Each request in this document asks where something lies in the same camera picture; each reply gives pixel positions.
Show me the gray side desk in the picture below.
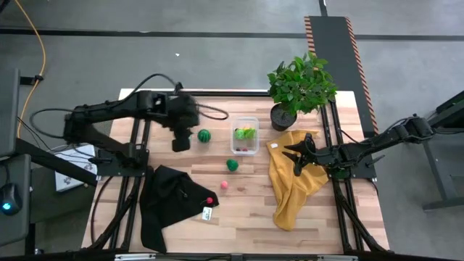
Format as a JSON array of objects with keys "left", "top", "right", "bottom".
[{"left": 0, "top": 67, "right": 33, "bottom": 247}]

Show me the black striped-edge floor mat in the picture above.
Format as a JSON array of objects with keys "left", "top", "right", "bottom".
[{"left": 303, "top": 15, "right": 380, "bottom": 135}]

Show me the orange floor cable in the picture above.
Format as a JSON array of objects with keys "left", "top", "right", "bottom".
[{"left": 13, "top": 0, "right": 47, "bottom": 138}]

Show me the black floor cable clip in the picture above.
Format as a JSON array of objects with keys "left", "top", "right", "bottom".
[{"left": 20, "top": 74, "right": 45, "bottom": 86}]

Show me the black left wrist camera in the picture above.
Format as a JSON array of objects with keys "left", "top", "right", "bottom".
[{"left": 171, "top": 128, "right": 192, "bottom": 153}]

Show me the black cloth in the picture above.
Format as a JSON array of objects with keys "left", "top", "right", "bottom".
[{"left": 139, "top": 165, "right": 220, "bottom": 254}]

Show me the yellow cloth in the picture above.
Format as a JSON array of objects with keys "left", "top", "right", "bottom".
[{"left": 266, "top": 129, "right": 330, "bottom": 232}]

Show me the leafy plant in black pot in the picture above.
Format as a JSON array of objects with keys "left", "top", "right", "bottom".
[{"left": 267, "top": 51, "right": 339, "bottom": 132}]

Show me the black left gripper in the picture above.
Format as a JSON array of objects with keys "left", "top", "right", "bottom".
[{"left": 158, "top": 92, "right": 201, "bottom": 132}]

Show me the clear plastic tupperware container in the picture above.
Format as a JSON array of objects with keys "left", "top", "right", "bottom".
[{"left": 230, "top": 116, "right": 260, "bottom": 156}]

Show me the white printed box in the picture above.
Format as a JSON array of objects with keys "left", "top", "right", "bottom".
[{"left": 54, "top": 144, "right": 99, "bottom": 192}]

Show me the black mouse with light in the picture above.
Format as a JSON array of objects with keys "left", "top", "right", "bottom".
[{"left": 0, "top": 183, "right": 23, "bottom": 218}]

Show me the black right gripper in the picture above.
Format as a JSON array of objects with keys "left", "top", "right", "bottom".
[{"left": 281, "top": 132, "right": 330, "bottom": 178}]

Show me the black metal stand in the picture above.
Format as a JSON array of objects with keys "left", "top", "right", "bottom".
[{"left": 420, "top": 90, "right": 464, "bottom": 211}]

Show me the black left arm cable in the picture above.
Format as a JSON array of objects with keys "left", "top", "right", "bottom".
[{"left": 117, "top": 73, "right": 230, "bottom": 121}]

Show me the black metal table frame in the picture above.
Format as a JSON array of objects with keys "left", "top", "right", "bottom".
[{"left": 83, "top": 82, "right": 391, "bottom": 254}]

